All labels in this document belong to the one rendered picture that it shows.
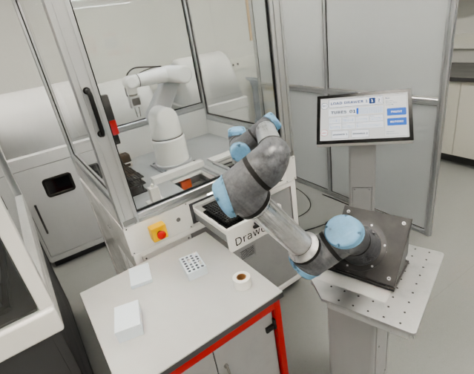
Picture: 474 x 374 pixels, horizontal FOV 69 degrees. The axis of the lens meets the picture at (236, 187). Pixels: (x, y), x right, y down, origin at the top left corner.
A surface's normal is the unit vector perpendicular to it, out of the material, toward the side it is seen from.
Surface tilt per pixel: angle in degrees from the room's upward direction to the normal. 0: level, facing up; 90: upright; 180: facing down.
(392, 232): 43
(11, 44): 90
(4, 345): 90
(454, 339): 0
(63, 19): 90
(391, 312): 0
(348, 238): 38
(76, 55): 90
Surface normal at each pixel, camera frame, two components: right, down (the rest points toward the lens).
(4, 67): 0.52, 0.30
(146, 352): -0.15, -0.89
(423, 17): -0.84, 0.34
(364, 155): -0.28, 0.45
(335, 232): -0.43, -0.43
